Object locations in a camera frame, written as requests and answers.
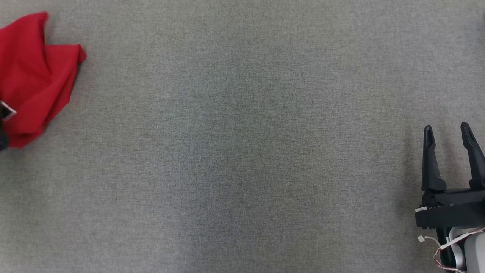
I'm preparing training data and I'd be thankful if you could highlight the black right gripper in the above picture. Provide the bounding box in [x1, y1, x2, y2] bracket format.
[415, 122, 485, 231]

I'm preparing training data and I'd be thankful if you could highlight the red jersey with number 23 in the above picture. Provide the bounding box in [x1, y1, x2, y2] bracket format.
[0, 11, 87, 149]

